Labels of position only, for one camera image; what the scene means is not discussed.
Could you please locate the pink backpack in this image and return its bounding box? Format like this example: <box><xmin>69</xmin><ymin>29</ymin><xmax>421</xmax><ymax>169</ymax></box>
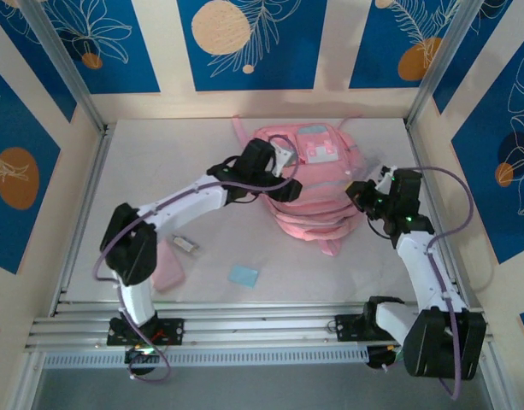
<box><xmin>231</xmin><ymin>114</ymin><xmax>369</xmax><ymax>257</ymax></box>

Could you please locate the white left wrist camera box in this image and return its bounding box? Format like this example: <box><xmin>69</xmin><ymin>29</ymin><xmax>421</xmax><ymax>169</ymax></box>
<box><xmin>272</xmin><ymin>143</ymin><xmax>299</xmax><ymax>176</ymax></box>

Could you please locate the small white grey stationery item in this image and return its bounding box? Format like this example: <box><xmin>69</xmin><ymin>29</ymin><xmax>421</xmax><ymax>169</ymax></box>
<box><xmin>172</xmin><ymin>234</ymin><xmax>202</xmax><ymax>256</ymax></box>

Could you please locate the aluminium frame leg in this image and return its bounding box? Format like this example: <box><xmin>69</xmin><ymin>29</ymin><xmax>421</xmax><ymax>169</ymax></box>
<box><xmin>473</xmin><ymin>341</ymin><xmax>515</xmax><ymax>410</ymax></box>
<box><xmin>3</xmin><ymin>350</ymin><xmax>47</xmax><ymax>410</ymax></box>

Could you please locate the black box under base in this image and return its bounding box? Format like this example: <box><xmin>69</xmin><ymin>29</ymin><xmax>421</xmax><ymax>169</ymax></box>
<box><xmin>124</xmin><ymin>346</ymin><xmax>160</xmax><ymax>377</ymax></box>
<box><xmin>366</xmin><ymin>344</ymin><xmax>402</xmax><ymax>372</ymax></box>

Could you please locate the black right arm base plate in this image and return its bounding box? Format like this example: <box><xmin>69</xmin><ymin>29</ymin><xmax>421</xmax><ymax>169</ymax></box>
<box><xmin>334</xmin><ymin>313</ymin><xmax>413</xmax><ymax>343</ymax></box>

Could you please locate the pink pencil case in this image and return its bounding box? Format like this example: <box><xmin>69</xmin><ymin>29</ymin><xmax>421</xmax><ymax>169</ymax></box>
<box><xmin>152</xmin><ymin>238</ymin><xmax>186</xmax><ymax>294</ymax></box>

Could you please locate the grey slotted cable duct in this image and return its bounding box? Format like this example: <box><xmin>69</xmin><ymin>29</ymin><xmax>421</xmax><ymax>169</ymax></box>
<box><xmin>42</xmin><ymin>346</ymin><xmax>369</xmax><ymax>369</ymax></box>

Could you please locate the light blue sticky note pad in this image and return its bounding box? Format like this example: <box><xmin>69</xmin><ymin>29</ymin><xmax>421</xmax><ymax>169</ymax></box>
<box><xmin>227</xmin><ymin>263</ymin><xmax>261</xmax><ymax>288</ymax></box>

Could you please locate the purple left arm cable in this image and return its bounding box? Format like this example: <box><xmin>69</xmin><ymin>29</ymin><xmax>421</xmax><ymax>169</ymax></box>
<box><xmin>92</xmin><ymin>134</ymin><xmax>301</xmax><ymax>384</ymax></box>

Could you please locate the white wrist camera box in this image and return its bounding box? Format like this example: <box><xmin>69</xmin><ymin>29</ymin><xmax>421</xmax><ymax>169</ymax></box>
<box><xmin>272</xmin><ymin>143</ymin><xmax>299</xmax><ymax>176</ymax></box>
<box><xmin>374</xmin><ymin>165</ymin><xmax>397</xmax><ymax>194</ymax></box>

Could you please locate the aluminium table side rail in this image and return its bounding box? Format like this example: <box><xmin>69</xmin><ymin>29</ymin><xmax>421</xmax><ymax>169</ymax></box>
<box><xmin>404</xmin><ymin>119</ymin><xmax>472</xmax><ymax>308</ymax></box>
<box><xmin>50</xmin><ymin>123</ymin><xmax>115</xmax><ymax>317</ymax></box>

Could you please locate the aluminium corner post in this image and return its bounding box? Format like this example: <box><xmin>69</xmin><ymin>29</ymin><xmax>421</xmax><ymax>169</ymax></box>
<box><xmin>404</xmin><ymin>0</ymin><xmax>487</xmax><ymax>129</ymax></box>
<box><xmin>20</xmin><ymin>0</ymin><xmax>109</xmax><ymax>134</ymax></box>

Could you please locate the aluminium front frame rail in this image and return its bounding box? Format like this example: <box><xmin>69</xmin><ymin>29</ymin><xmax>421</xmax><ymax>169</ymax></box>
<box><xmin>24</xmin><ymin>301</ymin><xmax>496</xmax><ymax>354</ymax></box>

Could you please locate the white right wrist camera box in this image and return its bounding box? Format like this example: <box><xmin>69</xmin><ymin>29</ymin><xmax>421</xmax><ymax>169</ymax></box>
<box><xmin>374</xmin><ymin>165</ymin><xmax>397</xmax><ymax>194</ymax></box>

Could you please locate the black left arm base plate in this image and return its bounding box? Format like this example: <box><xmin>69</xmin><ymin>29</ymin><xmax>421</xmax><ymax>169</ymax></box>
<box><xmin>106</xmin><ymin>318</ymin><xmax>185</xmax><ymax>348</ymax></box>

